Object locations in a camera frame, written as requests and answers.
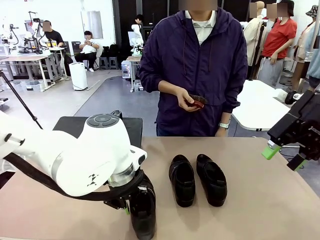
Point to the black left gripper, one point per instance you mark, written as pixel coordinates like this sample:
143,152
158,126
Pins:
147,190

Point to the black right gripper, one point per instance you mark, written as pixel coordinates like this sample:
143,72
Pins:
300,125

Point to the red-brown shoe brush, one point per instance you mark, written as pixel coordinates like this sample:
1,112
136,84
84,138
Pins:
198,101

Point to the black-white robot arm on desk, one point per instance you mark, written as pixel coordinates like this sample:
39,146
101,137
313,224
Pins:
37,27

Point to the person's left forearm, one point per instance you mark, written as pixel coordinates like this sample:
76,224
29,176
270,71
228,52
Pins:
225,118

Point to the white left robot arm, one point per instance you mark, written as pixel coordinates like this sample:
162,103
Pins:
75,155

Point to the white robot arm on desk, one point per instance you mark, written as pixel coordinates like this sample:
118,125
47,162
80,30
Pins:
8,32

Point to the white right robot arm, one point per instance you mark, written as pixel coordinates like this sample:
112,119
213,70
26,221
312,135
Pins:
280,95

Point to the person's right forearm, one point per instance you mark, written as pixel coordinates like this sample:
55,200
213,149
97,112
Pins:
167,87

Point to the black tripod stand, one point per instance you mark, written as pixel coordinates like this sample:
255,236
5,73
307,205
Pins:
260,42

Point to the person's left hand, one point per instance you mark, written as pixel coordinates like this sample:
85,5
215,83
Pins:
221,132

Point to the person's right hand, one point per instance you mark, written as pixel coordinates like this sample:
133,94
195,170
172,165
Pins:
182,98

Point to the large white table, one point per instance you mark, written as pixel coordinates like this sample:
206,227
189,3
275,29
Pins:
260,107

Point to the silver wristwatch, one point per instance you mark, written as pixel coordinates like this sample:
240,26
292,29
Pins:
224,125

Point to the mannequin with bucket hat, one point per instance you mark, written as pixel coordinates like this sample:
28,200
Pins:
306,45

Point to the mannequin in beige jacket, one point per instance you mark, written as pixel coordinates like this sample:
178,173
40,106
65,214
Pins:
252,42

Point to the mannequin in red shirt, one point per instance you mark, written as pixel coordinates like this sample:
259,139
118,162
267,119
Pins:
278,37

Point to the person in purple jacket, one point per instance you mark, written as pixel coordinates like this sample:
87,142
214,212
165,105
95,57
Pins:
200,62

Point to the computer case with lights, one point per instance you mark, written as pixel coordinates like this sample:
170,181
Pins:
126,70

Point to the white air purifier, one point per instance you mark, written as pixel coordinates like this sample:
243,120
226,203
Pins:
78,76

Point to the grey plastic stool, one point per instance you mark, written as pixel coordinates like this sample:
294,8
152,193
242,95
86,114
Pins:
113,62
104,62

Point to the black tripod leg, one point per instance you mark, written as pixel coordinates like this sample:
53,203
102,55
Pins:
20,100

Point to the clear storage box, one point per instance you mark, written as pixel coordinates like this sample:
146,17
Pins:
31,86

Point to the black backpack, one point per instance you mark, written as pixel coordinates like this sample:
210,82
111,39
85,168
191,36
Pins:
113,51

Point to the seated person in white shirt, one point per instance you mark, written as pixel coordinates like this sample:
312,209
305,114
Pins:
87,47

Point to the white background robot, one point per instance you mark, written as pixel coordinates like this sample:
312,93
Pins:
137,37

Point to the wood-top desk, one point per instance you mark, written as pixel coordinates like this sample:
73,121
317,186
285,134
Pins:
56,49
22,58

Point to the man in black t-shirt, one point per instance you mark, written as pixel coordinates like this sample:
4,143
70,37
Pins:
55,37

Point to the person in black clothes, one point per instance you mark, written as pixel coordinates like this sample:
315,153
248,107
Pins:
140,20

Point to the white wall panel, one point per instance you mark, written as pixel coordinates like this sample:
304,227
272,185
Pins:
92,25

